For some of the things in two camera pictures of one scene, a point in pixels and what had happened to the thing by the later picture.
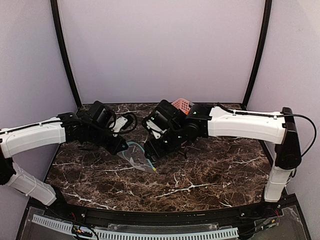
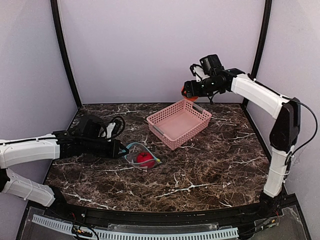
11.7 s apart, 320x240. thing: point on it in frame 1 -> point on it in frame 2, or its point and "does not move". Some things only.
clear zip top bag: (135, 154) does not move
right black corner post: (263, 38) does not move
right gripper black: (152, 149) -> (194, 88)
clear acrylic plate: (162, 229) does not move
